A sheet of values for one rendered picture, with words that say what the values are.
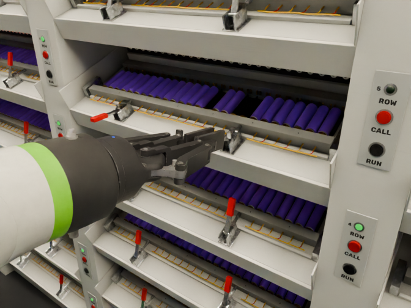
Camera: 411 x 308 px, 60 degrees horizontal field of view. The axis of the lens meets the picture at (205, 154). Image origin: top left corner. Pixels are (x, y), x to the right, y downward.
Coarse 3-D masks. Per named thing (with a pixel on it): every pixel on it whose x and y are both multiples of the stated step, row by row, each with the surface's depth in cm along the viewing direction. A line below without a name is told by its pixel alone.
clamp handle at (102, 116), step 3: (117, 105) 73; (117, 108) 74; (120, 108) 74; (111, 111) 73; (114, 111) 73; (117, 111) 73; (99, 114) 71; (102, 114) 71; (105, 114) 71; (108, 114) 71; (111, 114) 72; (93, 117) 69; (96, 117) 69; (99, 117) 70; (102, 117) 70; (105, 117) 71; (93, 120) 69; (96, 120) 69; (99, 120) 70
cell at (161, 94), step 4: (172, 80) 78; (176, 80) 78; (168, 84) 77; (172, 84) 77; (176, 84) 78; (164, 88) 77; (168, 88) 76; (160, 92) 75; (164, 92) 76; (156, 96) 75; (160, 96) 75; (164, 96) 75
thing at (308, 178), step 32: (96, 64) 85; (192, 64) 78; (64, 96) 81; (96, 128) 81; (128, 128) 73; (160, 128) 70; (192, 128) 68; (224, 128) 66; (224, 160) 61; (256, 160) 58; (288, 160) 57; (320, 160) 55; (288, 192) 57; (320, 192) 53
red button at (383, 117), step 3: (381, 111) 43; (384, 111) 43; (378, 114) 43; (381, 114) 43; (384, 114) 43; (387, 114) 42; (390, 114) 42; (378, 117) 43; (381, 117) 43; (384, 117) 43; (387, 117) 43; (390, 117) 42; (378, 120) 43; (381, 120) 43; (384, 120) 43; (387, 120) 43; (381, 123) 43; (384, 123) 43
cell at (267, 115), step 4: (276, 100) 65; (280, 100) 65; (272, 104) 64; (276, 104) 64; (280, 104) 65; (268, 108) 64; (272, 108) 64; (276, 108) 64; (280, 108) 65; (268, 112) 63; (272, 112) 63; (276, 112) 64; (264, 116) 62; (268, 116) 62; (272, 116) 63; (268, 120) 62
